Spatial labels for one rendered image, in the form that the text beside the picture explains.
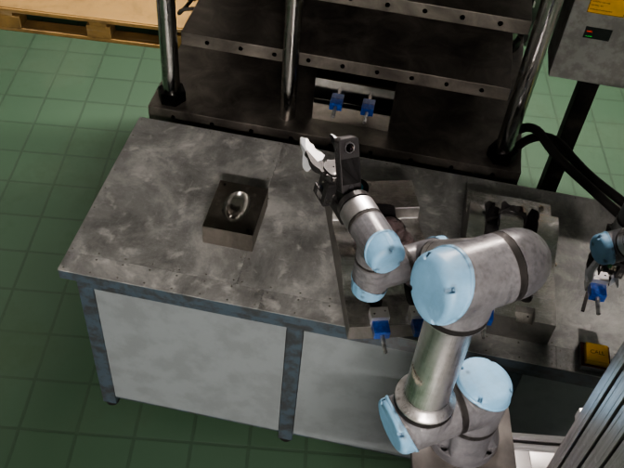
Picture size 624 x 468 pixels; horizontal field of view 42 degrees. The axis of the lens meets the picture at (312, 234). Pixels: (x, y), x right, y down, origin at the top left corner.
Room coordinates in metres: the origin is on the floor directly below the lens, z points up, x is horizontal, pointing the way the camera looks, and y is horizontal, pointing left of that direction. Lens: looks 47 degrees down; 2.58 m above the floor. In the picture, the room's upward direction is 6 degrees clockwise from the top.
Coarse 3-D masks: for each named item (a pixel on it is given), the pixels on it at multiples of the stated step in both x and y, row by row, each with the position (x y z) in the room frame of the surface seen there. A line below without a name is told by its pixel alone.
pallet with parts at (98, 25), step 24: (0, 0) 3.73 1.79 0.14; (24, 0) 3.75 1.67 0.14; (48, 0) 3.77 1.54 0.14; (72, 0) 3.80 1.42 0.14; (96, 0) 3.82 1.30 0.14; (120, 0) 3.85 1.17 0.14; (144, 0) 3.87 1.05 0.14; (0, 24) 3.66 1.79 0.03; (24, 24) 3.70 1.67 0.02; (48, 24) 3.73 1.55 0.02; (96, 24) 3.65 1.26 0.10; (120, 24) 3.65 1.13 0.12; (144, 24) 3.65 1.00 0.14
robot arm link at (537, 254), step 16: (432, 240) 1.11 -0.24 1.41; (448, 240) 1.06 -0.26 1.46; (528, 240) 0.87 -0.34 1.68; (544, 240) 0.90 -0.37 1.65; (416, 256) 1.09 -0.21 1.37; (528, 256) 0.84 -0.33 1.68; (544, 256) 0.86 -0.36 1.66; (528, 272) 0.82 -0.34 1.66; (544, 272) 0.84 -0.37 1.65; (528, 288) 0.81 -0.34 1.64
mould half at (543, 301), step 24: (480, 192) 1.85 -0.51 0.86; (480, 216) 1.67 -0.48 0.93; (504, 216) 1.68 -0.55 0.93; (552, 216) 1.70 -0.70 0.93; (552, 240) 1.62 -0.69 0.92; (552, 264) 1.56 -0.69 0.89; (552, 288) 1.47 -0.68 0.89; (504, 312) 1.36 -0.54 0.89; (552, 312) 1.38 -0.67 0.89; (504, 336) 1.35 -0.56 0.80; (528, 336) 1.34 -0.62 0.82
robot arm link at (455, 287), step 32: (448, 256) 0.82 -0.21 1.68; (480, 256) 0.83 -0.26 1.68; (512, 256) 0.84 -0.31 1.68; (416, 288) 0.82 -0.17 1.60; (448, 288) 0.77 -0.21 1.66; (480, 288) 0.78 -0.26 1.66; (512, 288) 0.80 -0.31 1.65; (448, 320) 0.75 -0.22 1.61; (480, 320) 0.78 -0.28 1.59; (416, 352) 0.82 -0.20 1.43; (448, 352) 0.79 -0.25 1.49; (416, 384) 0.80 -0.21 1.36; (448, 384) 0.79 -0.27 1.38; (384, 416) 0.81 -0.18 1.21; (416, 416) 0.78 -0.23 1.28; (448, 416) 0.79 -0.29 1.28; (416, 448) 0.76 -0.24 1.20
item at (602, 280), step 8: (584, 280) 1.49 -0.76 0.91; (592, 280) 1.45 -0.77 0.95; (600, 280) 1.45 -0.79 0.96; (608, 280) 1.45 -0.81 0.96; (584, 288) 1.46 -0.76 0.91; (592, 288) 1.43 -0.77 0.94; (600, 288) 1.44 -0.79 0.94; (592, 296) 1.41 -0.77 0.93; (600, 296) 1.41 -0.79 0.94; (600, 304) 1.39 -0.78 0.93; (600, 312) 1.36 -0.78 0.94
